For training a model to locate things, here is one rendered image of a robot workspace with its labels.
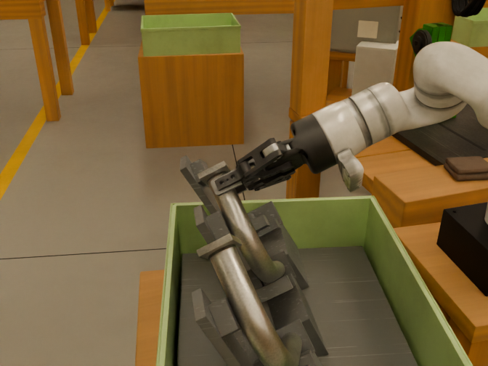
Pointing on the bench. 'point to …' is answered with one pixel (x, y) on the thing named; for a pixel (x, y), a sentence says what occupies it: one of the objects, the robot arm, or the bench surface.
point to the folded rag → (467, 168)
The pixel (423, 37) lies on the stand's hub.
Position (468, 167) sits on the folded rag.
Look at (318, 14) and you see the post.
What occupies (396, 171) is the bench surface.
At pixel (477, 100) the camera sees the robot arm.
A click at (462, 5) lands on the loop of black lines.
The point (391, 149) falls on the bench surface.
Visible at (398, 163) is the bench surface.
